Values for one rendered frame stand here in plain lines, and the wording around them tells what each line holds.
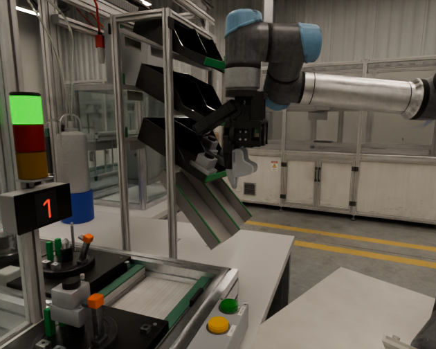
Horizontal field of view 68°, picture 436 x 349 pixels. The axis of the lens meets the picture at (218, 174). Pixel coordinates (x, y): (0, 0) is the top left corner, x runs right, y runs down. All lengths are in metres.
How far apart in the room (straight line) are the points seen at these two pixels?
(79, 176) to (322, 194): 3.64
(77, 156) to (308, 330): 1.25
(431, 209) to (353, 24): 5.76
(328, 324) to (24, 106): 0.83
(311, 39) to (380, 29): 8.64
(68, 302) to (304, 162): 4.28
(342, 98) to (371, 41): 8.45
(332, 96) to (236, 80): 0.25
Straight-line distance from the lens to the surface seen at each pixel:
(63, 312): 0.65
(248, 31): 0.69
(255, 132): 0.68
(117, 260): 1.00
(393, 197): 4.71
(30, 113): 0.67
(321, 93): 0.81
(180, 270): 0.95
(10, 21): 0.74
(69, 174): 1.69
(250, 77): 0.68
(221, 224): 1.07
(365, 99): 0.84
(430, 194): 4.74
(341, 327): 0.94
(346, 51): 9.28
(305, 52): 0.71
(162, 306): 0.87
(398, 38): 9.27
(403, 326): 1.00
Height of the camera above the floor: 1.37
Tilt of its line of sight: 10 degrees down
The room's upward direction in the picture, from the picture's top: straight up
